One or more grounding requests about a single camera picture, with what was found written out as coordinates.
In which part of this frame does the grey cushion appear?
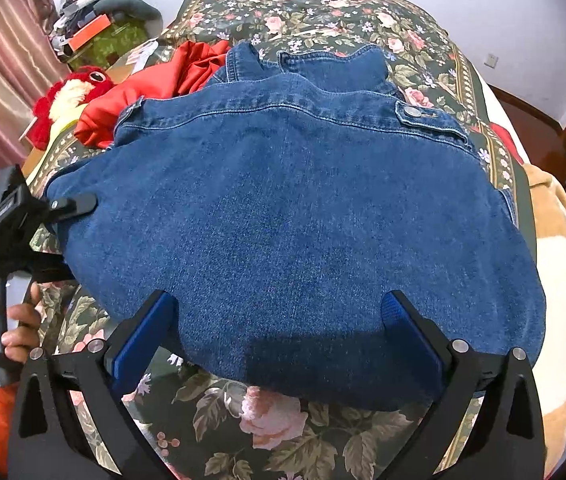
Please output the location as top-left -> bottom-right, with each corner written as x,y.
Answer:
93,0 -> 162,23

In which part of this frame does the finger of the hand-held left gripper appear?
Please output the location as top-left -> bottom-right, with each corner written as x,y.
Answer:
48,195 -> 98,224
27,254 -> 78,285

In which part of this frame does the blue denim jacket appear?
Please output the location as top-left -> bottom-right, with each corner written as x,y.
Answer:
44,41 -> 547,412

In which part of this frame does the person's left hand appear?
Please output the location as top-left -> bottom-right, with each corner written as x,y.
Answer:
0,282 -> 44,365

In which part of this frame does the green patterned fabric box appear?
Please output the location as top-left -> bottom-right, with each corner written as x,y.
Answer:
68,17 -> 164,73

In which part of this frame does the orange box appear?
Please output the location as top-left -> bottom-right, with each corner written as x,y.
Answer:
70,13 -> 114,50

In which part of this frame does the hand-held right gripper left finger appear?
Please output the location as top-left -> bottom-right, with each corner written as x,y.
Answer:
8,289 -> 184,480

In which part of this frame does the pile of clutter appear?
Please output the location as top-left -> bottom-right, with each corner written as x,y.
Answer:
48,0 -> 131,58

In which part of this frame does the beige blanket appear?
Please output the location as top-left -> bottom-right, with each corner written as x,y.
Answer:
522,162 -> 566,480

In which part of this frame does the red plush toy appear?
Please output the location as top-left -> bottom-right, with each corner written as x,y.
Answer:
30,65 -> 116,150

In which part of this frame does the floral bedspread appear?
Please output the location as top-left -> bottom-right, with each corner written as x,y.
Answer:
27,0 -> 540,480

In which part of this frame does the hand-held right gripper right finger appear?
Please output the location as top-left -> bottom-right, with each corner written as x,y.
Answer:
380,289 -> 548,480

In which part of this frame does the red garment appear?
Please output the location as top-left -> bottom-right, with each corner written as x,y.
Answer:
73,39 -> 234,150

